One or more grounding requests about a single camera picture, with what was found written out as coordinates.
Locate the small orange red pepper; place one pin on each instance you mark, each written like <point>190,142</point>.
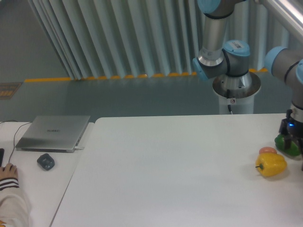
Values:
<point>267,150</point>

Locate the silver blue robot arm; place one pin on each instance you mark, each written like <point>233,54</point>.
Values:
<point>227,63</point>

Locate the black phone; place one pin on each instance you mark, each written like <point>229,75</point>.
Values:
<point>1,155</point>

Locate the person's hand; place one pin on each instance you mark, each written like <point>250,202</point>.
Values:
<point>9,174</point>

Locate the cream sleeved forearm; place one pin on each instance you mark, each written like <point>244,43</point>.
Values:
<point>14,211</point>

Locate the white corrugated partition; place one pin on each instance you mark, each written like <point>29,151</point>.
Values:
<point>111,38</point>

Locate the silver closed laptop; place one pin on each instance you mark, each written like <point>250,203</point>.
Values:
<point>55,133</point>

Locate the green bell pepper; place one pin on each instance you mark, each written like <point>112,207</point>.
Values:
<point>295,149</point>

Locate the dark grey earbuds case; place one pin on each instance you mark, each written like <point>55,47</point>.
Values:
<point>46,162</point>

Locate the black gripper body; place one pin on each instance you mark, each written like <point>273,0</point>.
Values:
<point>294,128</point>

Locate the yellow bell pepper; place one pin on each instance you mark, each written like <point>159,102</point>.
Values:
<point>270,164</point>

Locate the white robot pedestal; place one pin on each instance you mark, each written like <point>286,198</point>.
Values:
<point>236,94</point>

